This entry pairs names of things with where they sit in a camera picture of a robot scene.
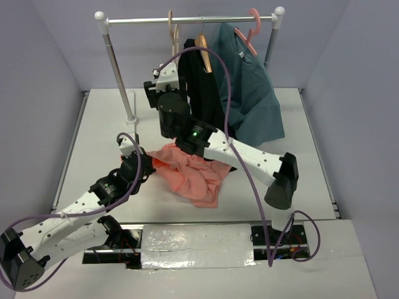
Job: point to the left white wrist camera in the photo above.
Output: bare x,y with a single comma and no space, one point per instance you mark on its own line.
125,145

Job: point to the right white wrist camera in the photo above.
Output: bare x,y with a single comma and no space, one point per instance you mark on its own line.
167,76

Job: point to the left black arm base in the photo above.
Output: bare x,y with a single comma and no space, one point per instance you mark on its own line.
123,244

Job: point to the white and silver clothes rack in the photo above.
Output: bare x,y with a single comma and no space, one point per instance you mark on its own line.
105,23

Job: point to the salmon pink t shirt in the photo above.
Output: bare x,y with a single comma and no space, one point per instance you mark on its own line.
190,176

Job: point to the silver foil cover panel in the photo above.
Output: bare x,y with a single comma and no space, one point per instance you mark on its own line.
196,246

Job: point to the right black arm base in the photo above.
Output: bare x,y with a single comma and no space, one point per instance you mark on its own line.
293,243

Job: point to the black t shirt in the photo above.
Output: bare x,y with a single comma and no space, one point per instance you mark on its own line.
204,97

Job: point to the light wooden hanger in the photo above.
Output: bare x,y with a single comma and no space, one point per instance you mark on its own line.
174,34

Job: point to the pink plastic hanger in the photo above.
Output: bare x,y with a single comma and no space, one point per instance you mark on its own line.
251,33

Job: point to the wooden hanger with black shirt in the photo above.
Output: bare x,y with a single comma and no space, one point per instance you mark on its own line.
200,41

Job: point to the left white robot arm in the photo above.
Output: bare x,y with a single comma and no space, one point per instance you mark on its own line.
85,224

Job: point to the teal t shirt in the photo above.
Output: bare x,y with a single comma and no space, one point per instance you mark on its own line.
255,113

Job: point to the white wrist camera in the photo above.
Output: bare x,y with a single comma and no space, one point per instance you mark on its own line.
167,76
125,145

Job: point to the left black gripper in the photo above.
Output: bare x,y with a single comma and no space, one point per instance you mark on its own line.
149,169

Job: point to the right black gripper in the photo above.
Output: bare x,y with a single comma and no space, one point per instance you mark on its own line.
153,94

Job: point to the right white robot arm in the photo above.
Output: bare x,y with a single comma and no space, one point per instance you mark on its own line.
279,173

